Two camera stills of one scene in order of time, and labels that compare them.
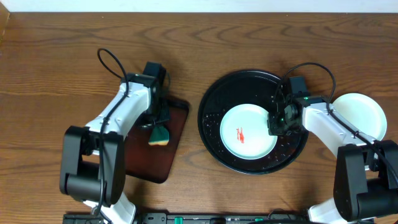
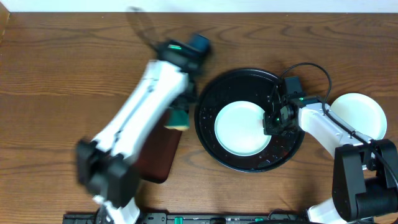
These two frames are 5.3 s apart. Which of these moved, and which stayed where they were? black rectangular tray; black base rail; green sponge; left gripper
Moved: left gripper; green sponge
Stayed: black rectangular tray; black base rail
